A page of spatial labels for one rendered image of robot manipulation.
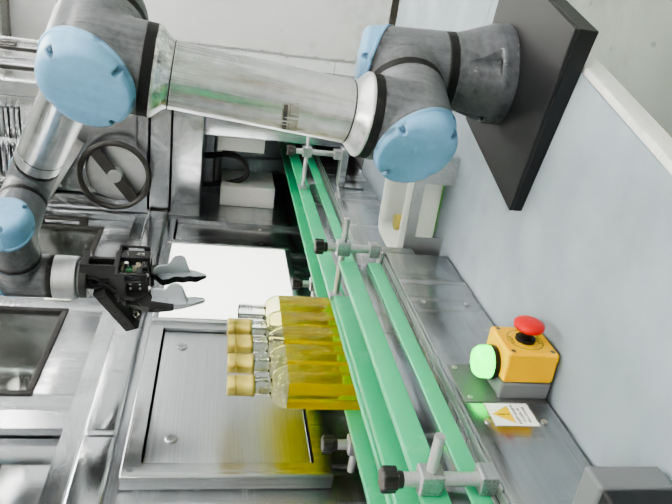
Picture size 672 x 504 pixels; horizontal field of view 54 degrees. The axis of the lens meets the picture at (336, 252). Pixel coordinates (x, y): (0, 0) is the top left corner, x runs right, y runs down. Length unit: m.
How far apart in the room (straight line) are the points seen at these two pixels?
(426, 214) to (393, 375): 0.46
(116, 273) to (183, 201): 0.96
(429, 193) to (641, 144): 0.57
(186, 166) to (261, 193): 0.29
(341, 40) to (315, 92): 3.95
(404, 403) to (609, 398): 0.25
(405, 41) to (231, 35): 3.78
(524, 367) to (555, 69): 0.38
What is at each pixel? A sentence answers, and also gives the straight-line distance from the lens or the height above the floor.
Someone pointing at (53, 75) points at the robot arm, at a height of 1.39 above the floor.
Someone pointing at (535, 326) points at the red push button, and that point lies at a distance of 0.88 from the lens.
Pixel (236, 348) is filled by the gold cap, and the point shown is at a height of 1.15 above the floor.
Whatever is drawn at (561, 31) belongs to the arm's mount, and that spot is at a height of 0.78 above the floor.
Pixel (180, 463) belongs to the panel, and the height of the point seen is 1.23.
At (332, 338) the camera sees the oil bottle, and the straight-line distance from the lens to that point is 1.18.
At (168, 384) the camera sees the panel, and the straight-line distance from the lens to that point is 1.31.
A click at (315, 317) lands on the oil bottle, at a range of 1.24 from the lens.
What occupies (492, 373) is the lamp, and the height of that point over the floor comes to 0.83.
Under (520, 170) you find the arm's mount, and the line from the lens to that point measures 0.98.
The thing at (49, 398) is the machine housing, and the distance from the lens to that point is 1.36.
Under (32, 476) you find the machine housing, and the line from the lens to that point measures 1.21.
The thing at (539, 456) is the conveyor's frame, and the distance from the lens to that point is 0.83.
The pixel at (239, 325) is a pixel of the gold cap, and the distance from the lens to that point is 1.22.
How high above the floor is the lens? 1.20
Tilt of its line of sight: 11 degrees down
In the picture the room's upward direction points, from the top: 86 degrees counter-clockwise
